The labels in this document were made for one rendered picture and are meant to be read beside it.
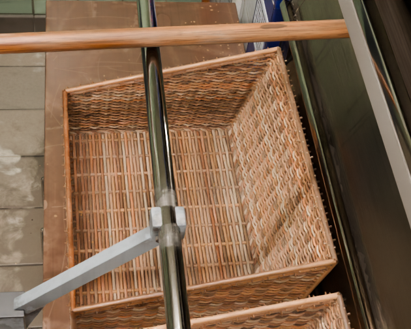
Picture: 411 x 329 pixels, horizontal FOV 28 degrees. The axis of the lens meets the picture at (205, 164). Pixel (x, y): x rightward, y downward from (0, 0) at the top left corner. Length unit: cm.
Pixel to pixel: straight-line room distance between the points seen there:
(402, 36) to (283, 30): 32
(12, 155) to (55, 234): 91
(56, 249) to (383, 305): 74
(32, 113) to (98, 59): 70
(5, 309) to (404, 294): 59
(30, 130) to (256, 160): 109
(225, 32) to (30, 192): 139
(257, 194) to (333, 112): 34
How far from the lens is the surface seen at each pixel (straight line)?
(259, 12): 203
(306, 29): 131
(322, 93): 157
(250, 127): 187
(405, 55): 100
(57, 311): 168
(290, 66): 188
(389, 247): 132
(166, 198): 109
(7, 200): 255
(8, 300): 127
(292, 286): 152
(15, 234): 247
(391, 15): 105
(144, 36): 126
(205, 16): 225
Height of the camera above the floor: 206
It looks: 51 degrees down
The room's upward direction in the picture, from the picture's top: 10 degrees clockwise
